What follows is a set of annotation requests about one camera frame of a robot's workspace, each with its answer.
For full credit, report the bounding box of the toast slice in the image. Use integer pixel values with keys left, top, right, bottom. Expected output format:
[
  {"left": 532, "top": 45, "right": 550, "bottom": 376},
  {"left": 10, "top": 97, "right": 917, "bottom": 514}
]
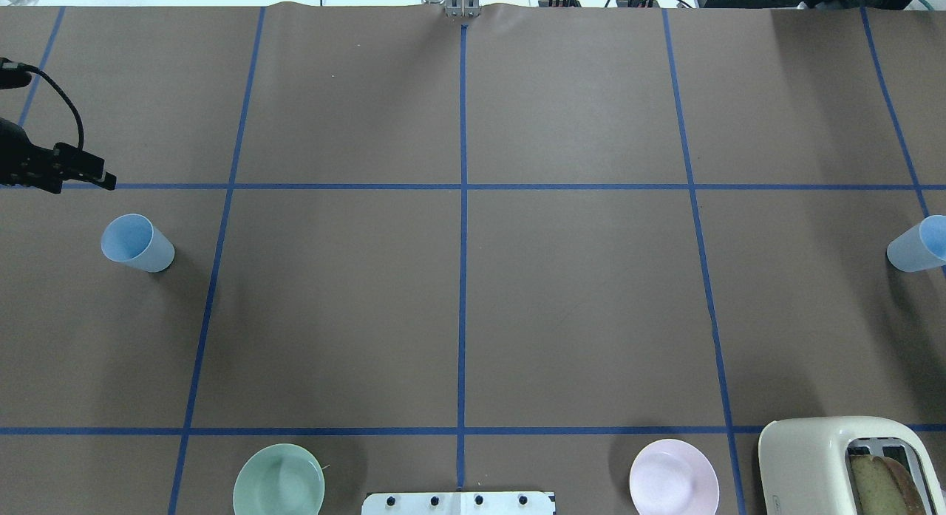
[{"left": 849, "top": 454, "right": 926, "bottom": 514}]

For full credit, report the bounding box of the aluminium frame post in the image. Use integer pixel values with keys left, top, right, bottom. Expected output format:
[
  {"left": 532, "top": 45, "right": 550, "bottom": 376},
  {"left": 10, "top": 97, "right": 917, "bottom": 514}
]
[{"left": 443, "top": 0, "right": 482, "bottom": 18}]

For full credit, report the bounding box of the cream toaster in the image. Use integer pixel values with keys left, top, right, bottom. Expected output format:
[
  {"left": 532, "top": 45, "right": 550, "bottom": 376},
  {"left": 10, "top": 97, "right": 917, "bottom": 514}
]
[{"left": 758, "top": 415, "right": 944, "bottom": 514}]

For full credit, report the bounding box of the pink bowl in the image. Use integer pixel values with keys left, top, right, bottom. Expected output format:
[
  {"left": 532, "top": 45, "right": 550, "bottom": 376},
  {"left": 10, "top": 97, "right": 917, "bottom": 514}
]
[{"left": 628, "top": 440, "right": 721, "bottom": 514}]

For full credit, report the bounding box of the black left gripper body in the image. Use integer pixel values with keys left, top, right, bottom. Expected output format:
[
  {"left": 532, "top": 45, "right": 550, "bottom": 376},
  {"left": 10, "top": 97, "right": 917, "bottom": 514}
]
[{"left": 1, "top": 118, "right": 62, "bottom": 194}]

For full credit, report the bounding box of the light blue cup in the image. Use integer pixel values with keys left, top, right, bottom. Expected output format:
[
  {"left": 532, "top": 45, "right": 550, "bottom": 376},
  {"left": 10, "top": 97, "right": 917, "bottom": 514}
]
[
  {"left": 99, "top": 214, "right": 176, "bottom": 273},
  {"left": 886, "top": 215, "right": 945, "bottom": 273}
]

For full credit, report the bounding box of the green bowl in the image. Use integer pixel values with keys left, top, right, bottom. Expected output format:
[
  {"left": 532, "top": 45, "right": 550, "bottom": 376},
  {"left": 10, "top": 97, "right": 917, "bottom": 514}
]
[{"left": 232, "top": 443, "right": 327, "bottom": 514}]

